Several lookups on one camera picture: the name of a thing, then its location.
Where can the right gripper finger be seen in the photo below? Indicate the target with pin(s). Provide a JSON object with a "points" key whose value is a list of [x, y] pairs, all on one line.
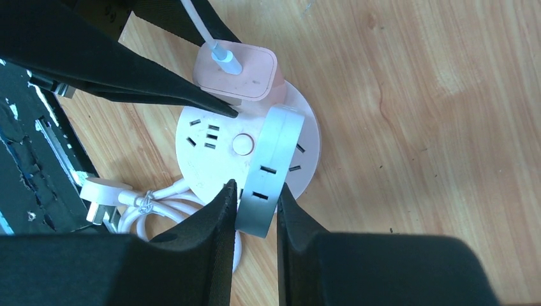
{"points": [[320, 267], [189, 264]]}

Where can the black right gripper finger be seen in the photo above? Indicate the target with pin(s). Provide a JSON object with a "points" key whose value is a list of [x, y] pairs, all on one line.
{"points": [[171, 16], [76, 44]]}

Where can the pink small adapter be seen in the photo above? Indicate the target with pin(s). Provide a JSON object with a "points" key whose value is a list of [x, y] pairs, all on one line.
{"points": [[247, 73]]}

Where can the pink round socket hub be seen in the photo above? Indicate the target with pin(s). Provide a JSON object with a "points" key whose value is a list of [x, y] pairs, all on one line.
{"points": [[212, 149]]}

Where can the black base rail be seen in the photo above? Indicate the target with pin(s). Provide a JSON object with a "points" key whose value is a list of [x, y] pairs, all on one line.
{"points": [[43, 164]]}

